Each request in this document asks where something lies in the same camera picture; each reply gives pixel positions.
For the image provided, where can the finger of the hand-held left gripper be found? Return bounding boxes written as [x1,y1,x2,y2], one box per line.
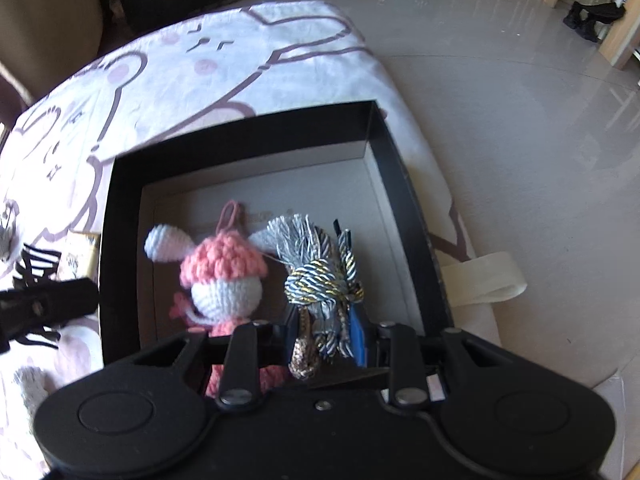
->
[0,277,100,354]

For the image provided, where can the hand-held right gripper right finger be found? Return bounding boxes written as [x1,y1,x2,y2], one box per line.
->
[346,304,503,407]

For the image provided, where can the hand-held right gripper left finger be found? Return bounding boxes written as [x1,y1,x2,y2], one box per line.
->
[132,319,297,407]

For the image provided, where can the yellow tissue packet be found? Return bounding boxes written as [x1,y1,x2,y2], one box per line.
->
[60,232,102,282]

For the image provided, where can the grey plush toy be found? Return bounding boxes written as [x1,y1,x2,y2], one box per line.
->
[14,365,58,411]

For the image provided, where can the black cardboard box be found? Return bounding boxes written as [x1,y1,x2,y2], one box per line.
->
[98,100,457,370]

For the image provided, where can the pink crochet doll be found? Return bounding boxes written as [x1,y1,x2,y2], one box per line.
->
[144,201,272,401]

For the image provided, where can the white paper sheet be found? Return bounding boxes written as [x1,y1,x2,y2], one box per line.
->
[592,370,627,480]

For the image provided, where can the printed bear blanket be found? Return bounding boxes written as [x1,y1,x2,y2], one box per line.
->
[0,0,501,480]

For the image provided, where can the black shoes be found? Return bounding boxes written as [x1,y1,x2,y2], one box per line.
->
[562,0,627,44]

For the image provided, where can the cream fabric strap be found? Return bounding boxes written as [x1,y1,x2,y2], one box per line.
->
[444,252,529,307]

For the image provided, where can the light wooden furniture frame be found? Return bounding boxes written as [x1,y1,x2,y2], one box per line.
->
[539,0,640,72]

